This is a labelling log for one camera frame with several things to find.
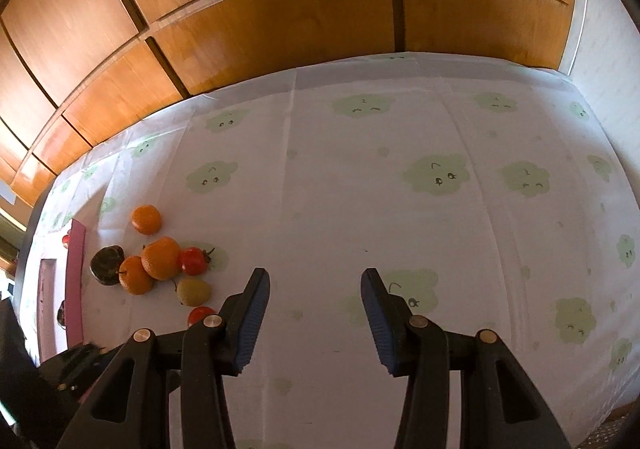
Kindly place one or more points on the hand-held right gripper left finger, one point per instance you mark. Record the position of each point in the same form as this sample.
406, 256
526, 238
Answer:
250, 329

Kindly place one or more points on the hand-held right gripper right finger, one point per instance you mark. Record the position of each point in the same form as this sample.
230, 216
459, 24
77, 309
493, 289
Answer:
380, 329

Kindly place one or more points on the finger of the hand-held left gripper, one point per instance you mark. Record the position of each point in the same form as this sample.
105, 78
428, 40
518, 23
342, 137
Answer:
70, 369

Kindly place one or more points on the red tomato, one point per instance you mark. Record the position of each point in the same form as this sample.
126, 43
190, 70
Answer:
193, 261
201, 315

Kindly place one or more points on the yellow green pear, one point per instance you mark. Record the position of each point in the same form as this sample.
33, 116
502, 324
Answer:
194, 291

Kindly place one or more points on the pink tray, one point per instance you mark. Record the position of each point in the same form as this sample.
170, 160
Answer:
76, 279

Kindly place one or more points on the dark brown round fruit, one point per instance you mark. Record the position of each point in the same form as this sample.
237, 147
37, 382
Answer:
106, 265

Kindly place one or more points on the large orange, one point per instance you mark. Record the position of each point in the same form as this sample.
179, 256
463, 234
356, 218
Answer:
161, 257

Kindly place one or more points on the small orange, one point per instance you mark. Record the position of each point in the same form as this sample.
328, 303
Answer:
135, 275
146, 219

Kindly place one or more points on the dark red fruit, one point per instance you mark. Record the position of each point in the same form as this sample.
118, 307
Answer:
62, 314

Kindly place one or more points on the white cloth with green print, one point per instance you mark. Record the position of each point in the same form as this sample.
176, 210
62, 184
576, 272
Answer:
350, 179

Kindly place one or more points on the wooden wardrobe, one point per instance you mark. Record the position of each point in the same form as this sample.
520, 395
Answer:
300, 19

